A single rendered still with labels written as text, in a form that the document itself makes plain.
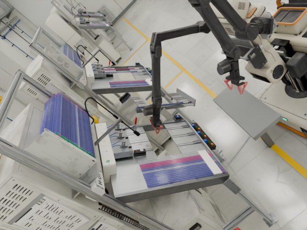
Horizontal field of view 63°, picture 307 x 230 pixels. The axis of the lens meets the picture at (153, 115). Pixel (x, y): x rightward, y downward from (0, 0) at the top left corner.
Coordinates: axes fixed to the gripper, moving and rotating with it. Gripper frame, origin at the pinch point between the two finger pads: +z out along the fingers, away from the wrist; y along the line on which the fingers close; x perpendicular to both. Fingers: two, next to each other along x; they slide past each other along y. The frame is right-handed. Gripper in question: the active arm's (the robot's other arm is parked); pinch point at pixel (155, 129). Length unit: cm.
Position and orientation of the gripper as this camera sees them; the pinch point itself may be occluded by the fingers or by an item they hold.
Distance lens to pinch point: 195.2
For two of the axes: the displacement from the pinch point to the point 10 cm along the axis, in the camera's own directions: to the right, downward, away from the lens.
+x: 9.6, -1.0, 2.7
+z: -0.5, 8.7, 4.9
